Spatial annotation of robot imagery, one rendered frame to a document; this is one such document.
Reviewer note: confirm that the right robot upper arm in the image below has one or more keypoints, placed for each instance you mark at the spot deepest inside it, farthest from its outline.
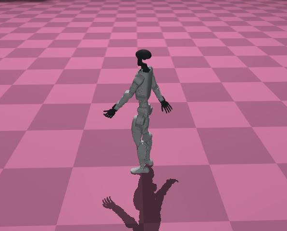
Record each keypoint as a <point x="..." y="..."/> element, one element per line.
<point x="154" y="84"/>

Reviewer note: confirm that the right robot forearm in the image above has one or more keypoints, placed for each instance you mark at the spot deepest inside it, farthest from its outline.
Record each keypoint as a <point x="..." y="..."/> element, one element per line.
<point x="158" y="93"/>

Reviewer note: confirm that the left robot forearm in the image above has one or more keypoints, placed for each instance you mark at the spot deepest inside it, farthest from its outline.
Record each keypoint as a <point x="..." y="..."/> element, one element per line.
<point x="124" y="99"/>

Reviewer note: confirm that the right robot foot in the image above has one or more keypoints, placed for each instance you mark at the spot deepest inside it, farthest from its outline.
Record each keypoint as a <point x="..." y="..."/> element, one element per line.
<point x="149" y="162"/>

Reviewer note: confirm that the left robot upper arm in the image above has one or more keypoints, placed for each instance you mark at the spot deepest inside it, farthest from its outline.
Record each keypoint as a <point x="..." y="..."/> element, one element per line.
<point x="138" y="80"/>

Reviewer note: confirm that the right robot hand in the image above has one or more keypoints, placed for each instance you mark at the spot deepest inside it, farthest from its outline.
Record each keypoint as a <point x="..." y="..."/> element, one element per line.
<point x="165" y="104"/>

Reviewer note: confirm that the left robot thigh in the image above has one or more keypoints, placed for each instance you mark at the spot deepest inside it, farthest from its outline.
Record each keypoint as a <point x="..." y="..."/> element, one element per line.
<point x="137" y="123"/>

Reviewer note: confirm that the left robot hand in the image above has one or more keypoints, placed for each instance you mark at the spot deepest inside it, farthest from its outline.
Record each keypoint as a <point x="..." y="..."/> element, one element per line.
<point x="110" y="113"/>

